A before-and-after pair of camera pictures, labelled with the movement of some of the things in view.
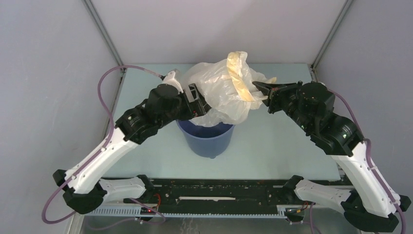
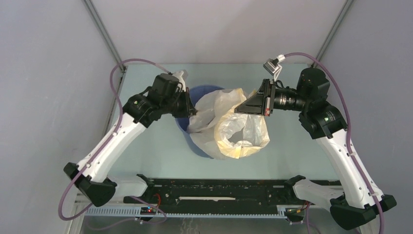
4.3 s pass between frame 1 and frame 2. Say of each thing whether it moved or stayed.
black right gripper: moved
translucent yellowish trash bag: moved
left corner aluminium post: stayed
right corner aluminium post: stayed
